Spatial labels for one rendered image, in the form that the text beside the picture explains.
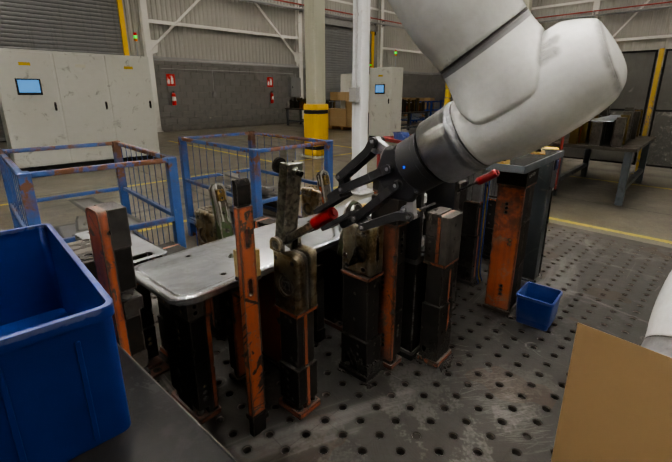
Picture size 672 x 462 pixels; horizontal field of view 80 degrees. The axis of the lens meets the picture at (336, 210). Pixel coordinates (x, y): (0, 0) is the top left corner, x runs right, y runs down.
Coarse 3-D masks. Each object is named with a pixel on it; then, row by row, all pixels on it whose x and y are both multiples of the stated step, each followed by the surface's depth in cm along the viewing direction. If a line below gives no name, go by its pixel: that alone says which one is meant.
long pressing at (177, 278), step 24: (312, 216) 111; (216, 240) 94; (264, 240) 93; (312, 240) 93; (336, 240) 93; (144, 264) 80; (168, 264) 80; (192, 264) 80; (216, 264) 80; (264, 264) 80; (168, 288) 71; (192, 288) 71; (216, 288) 70
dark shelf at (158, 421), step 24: (120, 360) 47; (144, 384) 43; (144, 408) 40; (168, 408) 40; (144, 432) 37; (168, 432) 37; (192, 432) 37; (96, 456) 35; (120, 456) 35; (144, 456) 35; (168, 456) 35; (192, 456) 35; (216, 456) 35
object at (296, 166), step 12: (276, 168) 71; (288, 168) 68; (300, 168) 71; (288, 180) 69; (300, 180) 72; (288, 192) 70; (288, 204) 71; (276, 216) 73; (288, 216) 73; (276, 228) 74; (288, 228) 74
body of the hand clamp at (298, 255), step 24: (288, 264) 72; (312, 264) 74; (288, 288) 74; (312, 288) 75; (288, 312) 75; (312, 312) 78; (288, 336) 78; (312, 336) 80; (288, 360) 80; (312, 360) 81; (288, 384) 81; (312, 384) 82; (288, 408) 82; (312, 408) 82
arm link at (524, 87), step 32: (512, 32) 38; (544, 32) 39; (576, 32) 36; (608, 32) 37; (480, 64) 39; (512, 64) 38; (544, 64) 37; (576, 64) 36; (608, 64) 35; (480, 96) 40; (512, 96) 39; (544, 96) 37; (576, 96) 37; (608, 96) 37; (480, 128) 42; (512, 128) 40; (544, 128) 39; (576, 128) 41; (480, 160) 45
